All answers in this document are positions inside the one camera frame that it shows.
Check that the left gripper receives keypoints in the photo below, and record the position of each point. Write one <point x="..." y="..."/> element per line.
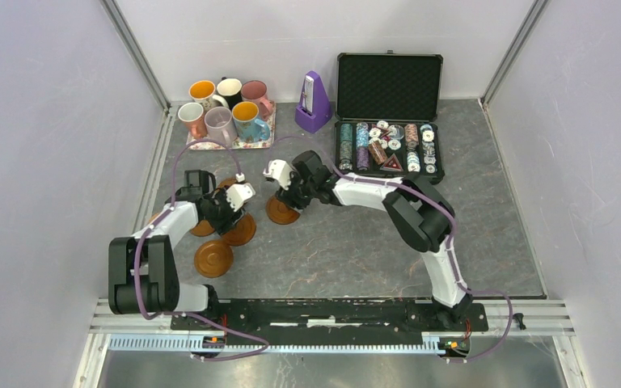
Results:
<point x="231" y="217"/>

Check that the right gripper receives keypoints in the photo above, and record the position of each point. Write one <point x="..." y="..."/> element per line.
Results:
<point x="289" y="195"/>

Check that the wooden coaster three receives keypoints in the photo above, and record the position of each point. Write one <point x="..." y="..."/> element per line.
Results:
<point x="202" y="229"/>

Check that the wooden coaster four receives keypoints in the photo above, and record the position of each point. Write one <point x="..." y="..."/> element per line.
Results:
<point x="226" y="183"/>

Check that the wooden coaster two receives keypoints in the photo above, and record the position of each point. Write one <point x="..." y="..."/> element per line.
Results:
<point x="242" y="233"/>

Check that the wooden coaster five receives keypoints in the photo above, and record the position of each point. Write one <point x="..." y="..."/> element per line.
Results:
<point x="280" y="213"/>

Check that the wooden coaster one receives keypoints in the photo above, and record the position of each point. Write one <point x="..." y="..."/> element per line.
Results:
<point x="213" y="259"/>

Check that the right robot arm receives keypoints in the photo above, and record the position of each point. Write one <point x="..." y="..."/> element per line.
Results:
<point x="422" y="217"/>

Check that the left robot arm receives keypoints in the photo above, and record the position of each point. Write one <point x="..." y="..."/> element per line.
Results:
<point x="142" y="275"/>

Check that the purple poker chip stack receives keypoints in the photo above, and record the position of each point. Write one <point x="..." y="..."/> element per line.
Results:
<point x="362" y="158"/>

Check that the teal poker chip stack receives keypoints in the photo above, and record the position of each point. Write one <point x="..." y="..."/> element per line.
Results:
<point x="346" y="147"/>

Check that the floral tray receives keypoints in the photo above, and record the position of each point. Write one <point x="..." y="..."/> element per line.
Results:
<point x="238" y="144"/>

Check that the purple metronome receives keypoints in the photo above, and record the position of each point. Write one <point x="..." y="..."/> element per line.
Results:
<point x="314" y="108"/>

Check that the orange poker chip stack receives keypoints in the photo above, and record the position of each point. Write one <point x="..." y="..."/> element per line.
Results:
<point x="377" y="152"/>

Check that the blue mug orange inside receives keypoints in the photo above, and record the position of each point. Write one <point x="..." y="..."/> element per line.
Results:
<point x="249" y="126"/>

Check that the all in triangle marker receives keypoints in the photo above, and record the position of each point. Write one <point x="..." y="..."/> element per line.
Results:
<point x="392" y="164"/>

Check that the lilac mug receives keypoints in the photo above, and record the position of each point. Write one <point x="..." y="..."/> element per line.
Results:
<point x="220" y="126"/>

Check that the salmon mug white inside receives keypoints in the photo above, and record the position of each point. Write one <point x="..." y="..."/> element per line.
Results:
<point x="192" y="115"/>

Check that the pink mug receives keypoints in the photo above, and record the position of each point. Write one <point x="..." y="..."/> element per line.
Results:
<point x="256" y="91"/>

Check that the black poker chip case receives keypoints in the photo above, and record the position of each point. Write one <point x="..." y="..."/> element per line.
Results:
<point x="392" y="98"/>

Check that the white mug orange inside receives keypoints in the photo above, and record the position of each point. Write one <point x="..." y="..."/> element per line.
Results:
<point x="204" y="92"/>

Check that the black mug white inside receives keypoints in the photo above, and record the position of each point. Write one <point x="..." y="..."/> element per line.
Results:
<point x="230" y="89"/>

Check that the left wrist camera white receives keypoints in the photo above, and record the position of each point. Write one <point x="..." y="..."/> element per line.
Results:
<point x="238" y="194"/>

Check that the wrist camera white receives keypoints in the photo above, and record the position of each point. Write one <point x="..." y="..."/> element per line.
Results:
<point x="238" y="194"/>
<point x="279" y="171"/>

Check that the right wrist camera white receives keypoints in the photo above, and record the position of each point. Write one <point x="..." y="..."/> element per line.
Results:
<point x="279" y="171"/>

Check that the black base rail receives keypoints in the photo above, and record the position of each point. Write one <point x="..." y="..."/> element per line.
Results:
<point x="342" y="321"/>

